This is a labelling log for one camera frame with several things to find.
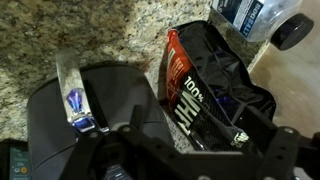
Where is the black whey protein bag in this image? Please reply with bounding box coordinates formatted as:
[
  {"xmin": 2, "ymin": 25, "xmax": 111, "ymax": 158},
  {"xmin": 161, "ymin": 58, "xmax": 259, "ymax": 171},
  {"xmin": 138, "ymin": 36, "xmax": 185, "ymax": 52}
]
[{"xmin": 165, "ymin": 20, "xmax": 278, "ymax": 157}]

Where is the black air fryer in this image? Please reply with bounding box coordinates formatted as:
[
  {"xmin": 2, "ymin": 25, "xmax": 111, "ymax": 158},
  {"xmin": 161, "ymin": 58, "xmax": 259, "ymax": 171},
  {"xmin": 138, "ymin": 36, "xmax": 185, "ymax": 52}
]
[{"xmin": 0, "ymin": 49, "xmax": 176, "ymax": 180}]

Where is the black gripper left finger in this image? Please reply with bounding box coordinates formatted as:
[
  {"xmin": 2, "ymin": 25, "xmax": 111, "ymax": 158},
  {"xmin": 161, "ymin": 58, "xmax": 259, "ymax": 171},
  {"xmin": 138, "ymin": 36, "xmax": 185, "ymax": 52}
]
[{"xmin": 59, "ymin": 104, "xmax": 158, "ymax": 180}]

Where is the clear salt bottle black cap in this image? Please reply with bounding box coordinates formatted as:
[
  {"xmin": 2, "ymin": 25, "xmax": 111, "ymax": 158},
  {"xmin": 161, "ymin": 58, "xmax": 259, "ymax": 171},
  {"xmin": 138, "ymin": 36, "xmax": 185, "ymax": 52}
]
[{"xmin": 210, "ymin": 0, "xmax": 315, "ymax": 52}]

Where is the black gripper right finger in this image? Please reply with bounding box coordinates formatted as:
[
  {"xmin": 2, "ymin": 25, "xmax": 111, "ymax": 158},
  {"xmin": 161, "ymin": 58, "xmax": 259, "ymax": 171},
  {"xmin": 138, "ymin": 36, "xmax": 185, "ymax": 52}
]
[{"xmin": 255, "ymin": 125, "xmax": 301, "ymax": 180}]

